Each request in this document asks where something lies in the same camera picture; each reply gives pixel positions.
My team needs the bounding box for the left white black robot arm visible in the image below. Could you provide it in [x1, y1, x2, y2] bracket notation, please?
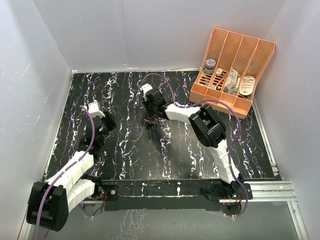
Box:
[26, 110, 117, 232]

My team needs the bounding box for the small white card box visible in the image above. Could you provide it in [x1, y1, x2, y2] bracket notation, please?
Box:
[215, 68, 224, 76]

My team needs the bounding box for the white oval remote control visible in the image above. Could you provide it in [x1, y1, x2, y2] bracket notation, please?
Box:
[238, 76, 256, 96]

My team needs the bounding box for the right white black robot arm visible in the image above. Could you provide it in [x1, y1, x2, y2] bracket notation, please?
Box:
[139, 84, 250, 200]

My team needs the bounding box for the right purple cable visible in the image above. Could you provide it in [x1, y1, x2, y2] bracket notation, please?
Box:
[139, 73, 250, 218]

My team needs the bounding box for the aluminium frame rail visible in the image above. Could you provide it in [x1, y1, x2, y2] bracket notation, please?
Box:
[252, 103, 309, 240]

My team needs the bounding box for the bunch of keys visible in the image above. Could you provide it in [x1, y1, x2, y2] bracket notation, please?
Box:
[144, 115, 165, 130]

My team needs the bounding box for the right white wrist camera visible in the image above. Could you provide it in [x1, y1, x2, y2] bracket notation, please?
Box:
[139, 83, 153, 98]

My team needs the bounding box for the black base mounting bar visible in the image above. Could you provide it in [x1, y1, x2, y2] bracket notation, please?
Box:
[100, 179, 253, 214]

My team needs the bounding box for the white grey packaged item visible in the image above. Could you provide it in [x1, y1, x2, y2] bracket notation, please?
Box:
[223, 68, 240, 95]

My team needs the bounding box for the small round grey jar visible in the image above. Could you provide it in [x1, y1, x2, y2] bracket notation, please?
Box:
[203, 58, 217, 75]

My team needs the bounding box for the orange plastic file organizer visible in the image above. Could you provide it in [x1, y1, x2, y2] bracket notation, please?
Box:
[189, 27, 276, 119]

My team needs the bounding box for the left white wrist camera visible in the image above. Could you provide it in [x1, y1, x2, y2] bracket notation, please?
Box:
[88, 101, 105, 118]

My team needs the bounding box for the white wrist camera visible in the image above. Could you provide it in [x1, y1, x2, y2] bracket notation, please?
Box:
[88, 101, 105, 118]
[139, 83, 153, 98]

